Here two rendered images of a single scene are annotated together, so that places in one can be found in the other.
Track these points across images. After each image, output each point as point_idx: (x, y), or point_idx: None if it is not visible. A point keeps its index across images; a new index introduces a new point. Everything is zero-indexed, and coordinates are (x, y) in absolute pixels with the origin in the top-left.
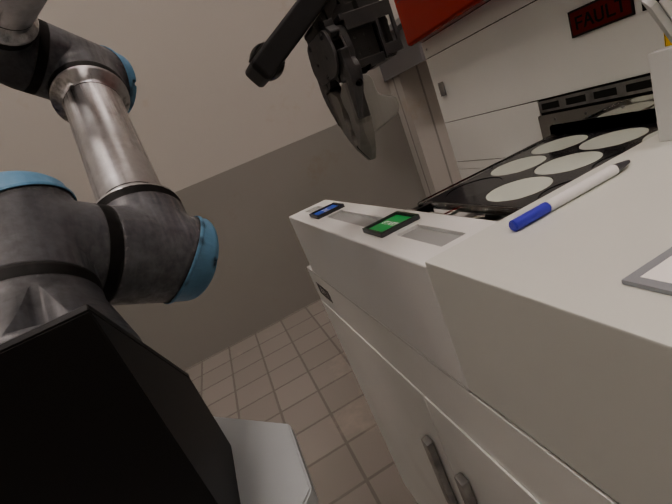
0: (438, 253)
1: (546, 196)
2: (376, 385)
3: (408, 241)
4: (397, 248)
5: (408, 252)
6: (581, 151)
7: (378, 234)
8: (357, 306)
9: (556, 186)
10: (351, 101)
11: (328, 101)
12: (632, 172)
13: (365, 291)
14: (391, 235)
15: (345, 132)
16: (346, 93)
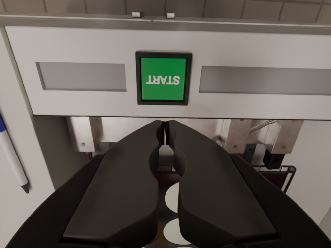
0: (21, 50)
1: (37, 150)
2: (252, 21)
3: (87, 57)
4: (81, 40)
5: (55, 39)
6: (189, 245)
7: (142, 51)
8: (248, 26)
9: (158, 201)
10: (94, 184)
11: (274, 211)
12: (16, 182)
13: (205, 26)
14: (130, 61)
15: (203, 141)
16: (101, 206)
